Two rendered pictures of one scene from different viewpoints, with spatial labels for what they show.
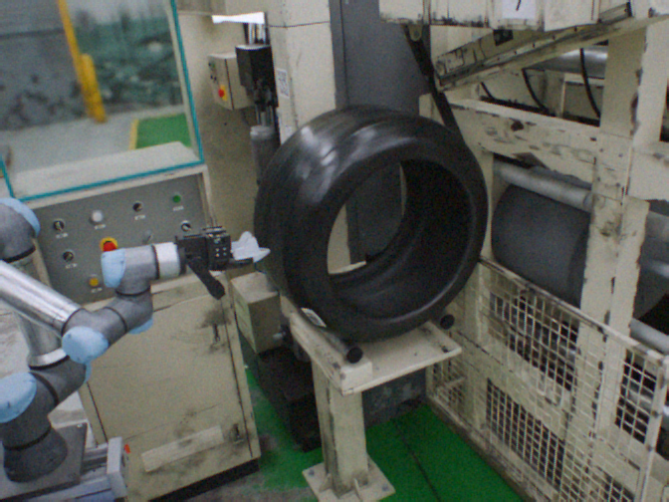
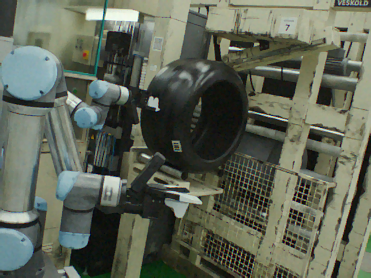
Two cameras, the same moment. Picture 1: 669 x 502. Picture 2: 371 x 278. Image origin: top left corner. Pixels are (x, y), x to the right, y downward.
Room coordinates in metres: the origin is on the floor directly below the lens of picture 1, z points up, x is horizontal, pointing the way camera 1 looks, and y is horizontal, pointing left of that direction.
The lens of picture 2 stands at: (-0.43, 0.73, 1.36)
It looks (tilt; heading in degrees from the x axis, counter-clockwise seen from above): 9 degrees down; 336
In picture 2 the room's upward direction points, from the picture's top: 11 degrees clockwise
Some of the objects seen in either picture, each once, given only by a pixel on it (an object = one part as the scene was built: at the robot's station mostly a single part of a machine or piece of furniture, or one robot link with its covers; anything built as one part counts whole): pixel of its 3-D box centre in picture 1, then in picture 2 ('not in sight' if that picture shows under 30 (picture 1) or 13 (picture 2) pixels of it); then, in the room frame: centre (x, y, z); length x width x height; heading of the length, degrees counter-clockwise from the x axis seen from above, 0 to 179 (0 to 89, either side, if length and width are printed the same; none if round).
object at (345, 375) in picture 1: (328, 344); (158, 177); (1.39, 0.05, 0.84); 0.36 x 0.09 x 0.06; 24
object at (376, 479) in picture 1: (346, 478); not in sight; (1.67, 0.04, 0.02); 0.27 x 0.27 x 0.04; 24
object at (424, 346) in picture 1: (371, 339); (176, 183); (1.44, -0.08, 0.80); 0.37 x 0.36 x 0.02; 114
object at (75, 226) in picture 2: not in sight; (76, 222); (0.53, 0.57, 0.94); 0.11 x 0.08 x 0.11; 168
